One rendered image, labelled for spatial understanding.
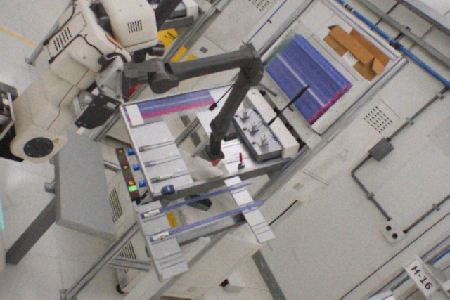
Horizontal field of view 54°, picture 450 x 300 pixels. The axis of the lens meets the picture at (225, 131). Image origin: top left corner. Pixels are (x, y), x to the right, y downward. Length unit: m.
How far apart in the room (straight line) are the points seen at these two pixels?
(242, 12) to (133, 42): 1.90
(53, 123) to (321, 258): 2.54
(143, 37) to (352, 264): 2.52
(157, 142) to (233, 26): 1.44
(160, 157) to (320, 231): 1.89
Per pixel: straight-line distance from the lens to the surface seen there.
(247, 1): 3.35
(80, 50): 1.50
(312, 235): 3.73
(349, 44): 2.68
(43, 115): 1.67
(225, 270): 2.78
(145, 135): 2.29
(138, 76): 1.46
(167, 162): 2.14
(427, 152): 3.52
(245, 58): 1.59
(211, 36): 3.36
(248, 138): 2.19
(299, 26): 2.52
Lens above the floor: 1.67
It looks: 16 degrees down
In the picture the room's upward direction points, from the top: 44 degrees clockwise
